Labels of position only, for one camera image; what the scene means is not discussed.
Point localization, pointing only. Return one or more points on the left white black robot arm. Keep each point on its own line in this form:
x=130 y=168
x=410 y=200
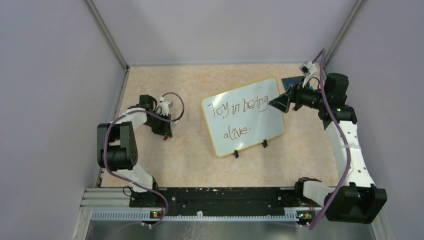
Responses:
x=117 y=150

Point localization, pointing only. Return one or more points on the yellow-framed whiteboard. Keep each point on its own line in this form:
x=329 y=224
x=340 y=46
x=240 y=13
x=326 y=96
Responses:
x=242 y=117

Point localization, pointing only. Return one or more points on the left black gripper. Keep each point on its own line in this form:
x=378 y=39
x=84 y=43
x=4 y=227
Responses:
x=164 y=130

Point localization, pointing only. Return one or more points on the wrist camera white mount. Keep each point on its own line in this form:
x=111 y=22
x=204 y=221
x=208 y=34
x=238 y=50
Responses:
x=163 y=107
x=309 y=70

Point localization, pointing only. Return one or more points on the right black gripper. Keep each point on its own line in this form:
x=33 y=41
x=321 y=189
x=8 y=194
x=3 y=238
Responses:
x=293 y=94

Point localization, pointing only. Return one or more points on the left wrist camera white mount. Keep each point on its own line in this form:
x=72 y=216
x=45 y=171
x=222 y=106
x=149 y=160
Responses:
x=163 y=107

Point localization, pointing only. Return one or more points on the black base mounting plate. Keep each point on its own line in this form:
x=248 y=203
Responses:
x=223 y=201

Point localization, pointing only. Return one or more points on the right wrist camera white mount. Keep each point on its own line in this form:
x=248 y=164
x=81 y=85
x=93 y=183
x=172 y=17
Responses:
x=309 y=70

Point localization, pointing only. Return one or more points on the white cable duct strip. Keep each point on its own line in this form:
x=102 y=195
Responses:
x=147 y=216

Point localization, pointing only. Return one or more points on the aluminium frame rail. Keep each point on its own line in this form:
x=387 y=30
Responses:
x=117 y=198

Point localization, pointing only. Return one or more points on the grey lego baseplate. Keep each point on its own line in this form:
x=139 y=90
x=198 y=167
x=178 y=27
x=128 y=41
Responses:
x=288 y=81

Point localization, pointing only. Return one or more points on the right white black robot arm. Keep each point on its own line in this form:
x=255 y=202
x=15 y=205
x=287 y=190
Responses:
x=344 y=152

